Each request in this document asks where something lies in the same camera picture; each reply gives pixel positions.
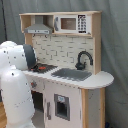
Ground black toy faucet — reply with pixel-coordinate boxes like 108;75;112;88
75;51;93;70

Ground grey range hood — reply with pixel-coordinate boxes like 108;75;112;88
24;16;53;34

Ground toy microwave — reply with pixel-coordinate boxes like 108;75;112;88
54;14;91;34

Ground wooden toy kitchen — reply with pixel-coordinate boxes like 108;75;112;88
20;11;114;128

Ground black toy stovetop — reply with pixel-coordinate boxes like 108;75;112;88
31;63;55;73

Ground grey toy sink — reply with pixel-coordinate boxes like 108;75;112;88
52;68;92;81

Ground right red stove knob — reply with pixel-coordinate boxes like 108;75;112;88
31;81;37;88

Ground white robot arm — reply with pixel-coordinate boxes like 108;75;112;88
0;41;36;128

